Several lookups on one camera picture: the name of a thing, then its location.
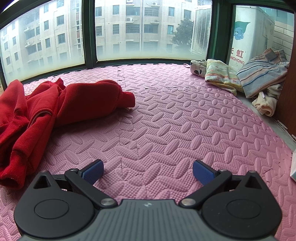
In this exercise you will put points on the brown wooden cabinet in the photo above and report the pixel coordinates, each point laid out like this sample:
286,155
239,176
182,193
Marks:
285,97

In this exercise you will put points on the tree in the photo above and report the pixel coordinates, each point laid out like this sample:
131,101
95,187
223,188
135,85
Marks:
183,33

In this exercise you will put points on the white appliance with cartoon sticker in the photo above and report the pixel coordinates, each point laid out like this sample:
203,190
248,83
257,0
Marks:
249,34

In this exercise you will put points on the cream cloth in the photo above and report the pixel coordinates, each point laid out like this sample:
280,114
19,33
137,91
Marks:
266,102

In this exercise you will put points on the yellow floral cloth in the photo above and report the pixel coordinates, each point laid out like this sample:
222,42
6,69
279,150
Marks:
219,74

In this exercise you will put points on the apartment building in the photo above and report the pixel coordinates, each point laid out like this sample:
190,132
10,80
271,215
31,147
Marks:
120,25

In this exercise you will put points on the dark green window frame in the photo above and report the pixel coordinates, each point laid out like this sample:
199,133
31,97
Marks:
89,32

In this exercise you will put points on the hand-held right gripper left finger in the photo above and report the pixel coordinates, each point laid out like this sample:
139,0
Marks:
94,171

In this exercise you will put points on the white patterned cloth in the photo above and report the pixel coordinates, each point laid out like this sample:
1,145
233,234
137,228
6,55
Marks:
198,66

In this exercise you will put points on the red sweater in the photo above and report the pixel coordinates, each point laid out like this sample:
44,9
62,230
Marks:
41,111

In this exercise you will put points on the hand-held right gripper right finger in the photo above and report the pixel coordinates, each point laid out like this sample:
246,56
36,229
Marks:
203,172

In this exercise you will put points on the white louvered outdoor unit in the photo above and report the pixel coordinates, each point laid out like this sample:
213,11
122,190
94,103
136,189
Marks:
200,30

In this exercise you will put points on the pink foam floor mat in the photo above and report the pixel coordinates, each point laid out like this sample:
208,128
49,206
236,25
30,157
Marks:
166,125

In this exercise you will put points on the white box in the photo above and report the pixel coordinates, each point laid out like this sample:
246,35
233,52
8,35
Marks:
292,166

